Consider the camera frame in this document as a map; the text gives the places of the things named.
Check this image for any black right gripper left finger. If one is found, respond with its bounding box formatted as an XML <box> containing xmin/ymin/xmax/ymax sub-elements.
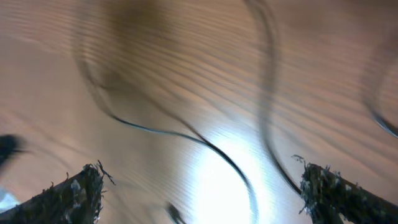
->
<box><xmin>1</xmin><ymin>162</ymin><xmax>114</xmax><ymax>224</ymax></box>

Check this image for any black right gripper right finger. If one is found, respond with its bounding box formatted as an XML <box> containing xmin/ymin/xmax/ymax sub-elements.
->
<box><xmin>292</xmin><ymin>154</ymin><xmax>397</xmax><ymax>224</ymax></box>

